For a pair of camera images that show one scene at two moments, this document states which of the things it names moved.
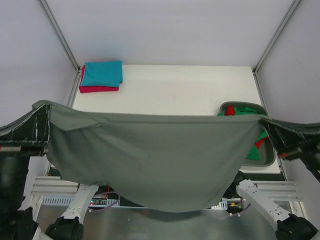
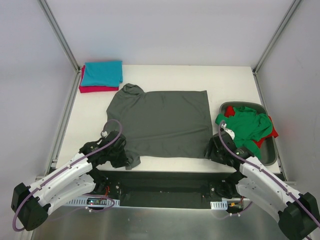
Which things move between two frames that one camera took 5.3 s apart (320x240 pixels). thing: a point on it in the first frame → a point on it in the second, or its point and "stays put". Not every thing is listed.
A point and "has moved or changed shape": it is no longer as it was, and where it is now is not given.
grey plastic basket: x=265 y=148 stays put
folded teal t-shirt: x=102 y=74 stays put
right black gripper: x=296 y=149 → x=212 y=150
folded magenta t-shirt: x=83 y=89 stays put
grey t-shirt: x=160 y=162 has moved or changed shape
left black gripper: x=23 y=145 → x=121 y=158
